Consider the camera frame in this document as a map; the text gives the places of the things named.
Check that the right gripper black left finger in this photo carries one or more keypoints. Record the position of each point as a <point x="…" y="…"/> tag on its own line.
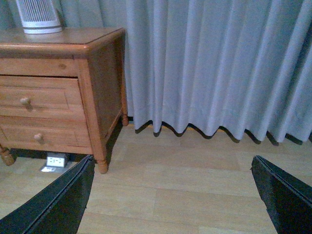
<point x="58" y="208"/>

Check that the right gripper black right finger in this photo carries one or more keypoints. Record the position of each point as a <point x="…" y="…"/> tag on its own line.
<point x="288" y="200"/>

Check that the wooden drawer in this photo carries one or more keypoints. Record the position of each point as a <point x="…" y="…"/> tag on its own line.
<point x="39" y="133"/>
<point x="57" y="98"/>

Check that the wooden nightstand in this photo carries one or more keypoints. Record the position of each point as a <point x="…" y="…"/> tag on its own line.
<point x="95" y="57"/>

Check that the light grey curtain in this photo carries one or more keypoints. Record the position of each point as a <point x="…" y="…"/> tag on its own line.
<point x="244" y="65"/>

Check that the white air purifier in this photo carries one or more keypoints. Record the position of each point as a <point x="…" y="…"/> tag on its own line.
<point x="38" y="16"/>

